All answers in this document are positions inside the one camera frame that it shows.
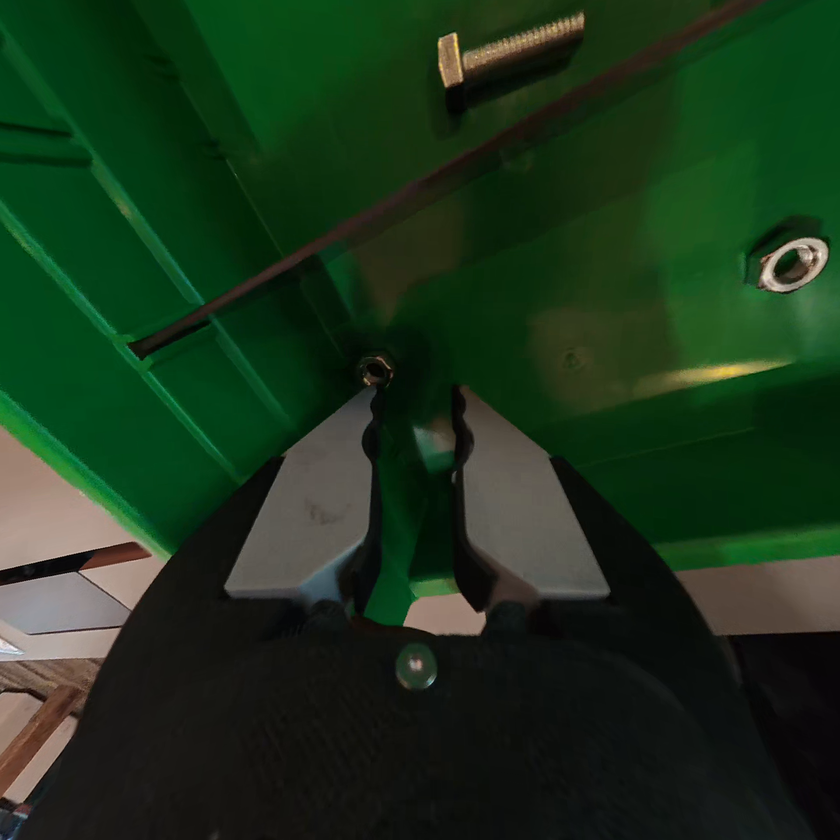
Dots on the black bin divider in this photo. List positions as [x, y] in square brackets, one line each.
[394, 200]

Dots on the white metal stand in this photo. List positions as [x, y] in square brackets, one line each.
[65, 604]

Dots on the black flat device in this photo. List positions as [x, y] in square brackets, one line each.
[39, 571]

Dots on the steel hex nut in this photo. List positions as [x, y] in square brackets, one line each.
[375, 371]
[771, 279]

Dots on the green plastic object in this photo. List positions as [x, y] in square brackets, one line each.
[590, 426]

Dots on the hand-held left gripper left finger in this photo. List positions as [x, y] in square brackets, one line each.
[302, 518]

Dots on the steel hex bolt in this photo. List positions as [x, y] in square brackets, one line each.
[518, 49]

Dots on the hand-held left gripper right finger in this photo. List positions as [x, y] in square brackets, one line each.
[525, 525]

